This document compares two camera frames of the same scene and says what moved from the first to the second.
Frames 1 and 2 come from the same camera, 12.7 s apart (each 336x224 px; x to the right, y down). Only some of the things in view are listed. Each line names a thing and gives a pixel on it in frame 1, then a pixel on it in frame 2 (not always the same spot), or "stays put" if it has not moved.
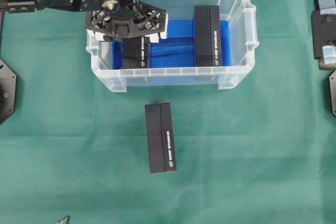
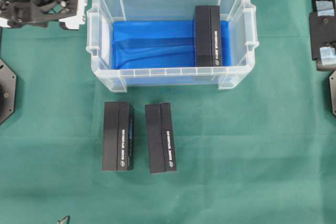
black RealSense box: (207, 36) stays put
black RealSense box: (161, 148) stays put
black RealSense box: (136, 53) to (118, 146)
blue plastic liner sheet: (178, 50) stays put
